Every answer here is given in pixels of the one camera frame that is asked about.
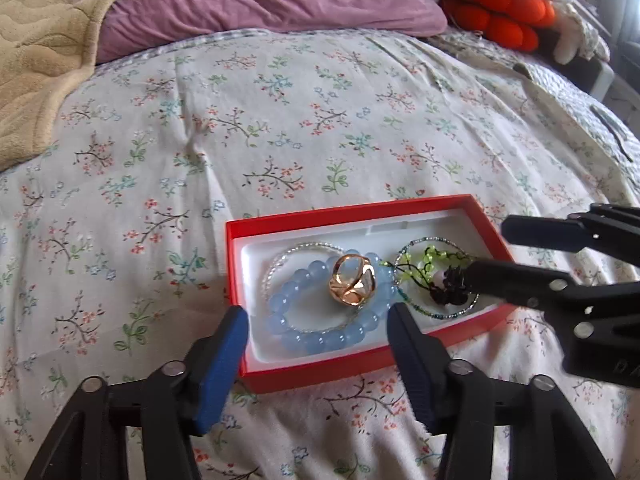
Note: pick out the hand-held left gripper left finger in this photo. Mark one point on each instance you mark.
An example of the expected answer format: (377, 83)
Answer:
(220, 375)

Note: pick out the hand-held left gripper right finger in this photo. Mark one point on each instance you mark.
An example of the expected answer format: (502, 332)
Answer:
(410, 360)

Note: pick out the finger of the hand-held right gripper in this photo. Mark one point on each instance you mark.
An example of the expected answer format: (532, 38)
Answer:
(510, 277)
(540, 231)

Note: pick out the black flower earring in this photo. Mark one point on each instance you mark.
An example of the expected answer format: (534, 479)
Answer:
(450, 290)

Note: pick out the red jewelry box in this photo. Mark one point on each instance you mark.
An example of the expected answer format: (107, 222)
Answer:
(300, 375)

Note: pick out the grey checked bed cover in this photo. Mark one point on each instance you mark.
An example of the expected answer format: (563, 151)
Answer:
(560, 85)

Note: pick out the orange plush toy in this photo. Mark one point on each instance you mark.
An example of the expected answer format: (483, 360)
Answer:
(500, 10)

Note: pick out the purple pillow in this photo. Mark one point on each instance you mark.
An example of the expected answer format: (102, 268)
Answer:
(260, 0)

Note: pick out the beige fleece blanket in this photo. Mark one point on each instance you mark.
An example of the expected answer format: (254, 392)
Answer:
(45, 50)

